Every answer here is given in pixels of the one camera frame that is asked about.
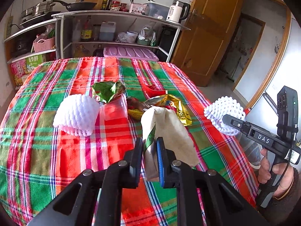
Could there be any pink utensil holder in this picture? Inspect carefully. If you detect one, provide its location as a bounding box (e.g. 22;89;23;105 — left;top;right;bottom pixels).
129;3;146;15

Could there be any white plastic jug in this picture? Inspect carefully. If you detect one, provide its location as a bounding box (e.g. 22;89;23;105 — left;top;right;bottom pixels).
98;21;116;42

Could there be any gold snack wrapper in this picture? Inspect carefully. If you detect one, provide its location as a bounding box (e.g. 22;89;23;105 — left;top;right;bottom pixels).
127;94;193;127

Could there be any yellow label sauce bottle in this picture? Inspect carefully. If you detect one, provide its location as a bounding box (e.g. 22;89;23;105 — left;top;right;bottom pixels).
81;15;92;41

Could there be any clear plastic cup red lid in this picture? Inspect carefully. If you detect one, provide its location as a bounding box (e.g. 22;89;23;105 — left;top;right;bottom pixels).
100;93;128;120

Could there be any white foam fruit net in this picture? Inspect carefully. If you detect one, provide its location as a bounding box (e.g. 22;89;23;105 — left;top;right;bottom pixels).
53;94;100;137

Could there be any green and pink carton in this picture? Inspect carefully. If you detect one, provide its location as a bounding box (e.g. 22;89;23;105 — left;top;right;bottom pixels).
10;54;46;87

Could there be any wooden door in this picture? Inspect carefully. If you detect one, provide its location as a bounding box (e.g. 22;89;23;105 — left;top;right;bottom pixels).
172;0;243;87

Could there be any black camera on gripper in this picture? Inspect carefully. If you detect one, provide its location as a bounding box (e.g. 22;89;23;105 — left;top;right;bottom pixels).
277;86;298;143

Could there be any red snack wrapper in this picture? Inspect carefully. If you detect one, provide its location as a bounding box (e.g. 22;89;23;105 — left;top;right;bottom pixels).
141;84;168;98

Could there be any clear plastic container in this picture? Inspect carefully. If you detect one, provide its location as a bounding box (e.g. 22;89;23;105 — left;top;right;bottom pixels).
144;2;169;20

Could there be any pink lidded storage box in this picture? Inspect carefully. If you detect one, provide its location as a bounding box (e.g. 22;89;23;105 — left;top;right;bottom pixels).
103;46;159;62

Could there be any black frying pan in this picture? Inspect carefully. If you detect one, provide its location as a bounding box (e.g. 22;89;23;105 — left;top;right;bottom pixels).
51;0;97;12

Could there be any white electric kettle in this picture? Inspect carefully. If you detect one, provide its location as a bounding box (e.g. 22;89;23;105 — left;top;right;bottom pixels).
166;0;191;23

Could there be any white kitchen shelf unit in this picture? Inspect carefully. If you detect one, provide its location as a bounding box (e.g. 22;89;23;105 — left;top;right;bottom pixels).
4;10;187;64

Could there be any green snack wrapper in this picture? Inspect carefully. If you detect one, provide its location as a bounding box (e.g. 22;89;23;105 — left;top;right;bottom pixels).
91;80;125;104

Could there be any steel pot with lid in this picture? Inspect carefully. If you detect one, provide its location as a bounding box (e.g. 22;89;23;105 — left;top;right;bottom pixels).
21;0;55;18

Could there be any pink woven basket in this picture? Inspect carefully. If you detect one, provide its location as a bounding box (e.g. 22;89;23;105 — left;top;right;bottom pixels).
33;37;55;53

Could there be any beige paper bag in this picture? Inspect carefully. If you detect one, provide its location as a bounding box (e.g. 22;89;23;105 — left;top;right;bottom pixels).
141;107;199;182

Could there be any brown snack wrapper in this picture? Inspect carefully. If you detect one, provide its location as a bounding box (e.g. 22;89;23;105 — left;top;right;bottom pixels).
127;97;151;112

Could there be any person's right hand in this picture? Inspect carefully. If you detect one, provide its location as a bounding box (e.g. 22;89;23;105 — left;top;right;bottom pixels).
257;148;295;199

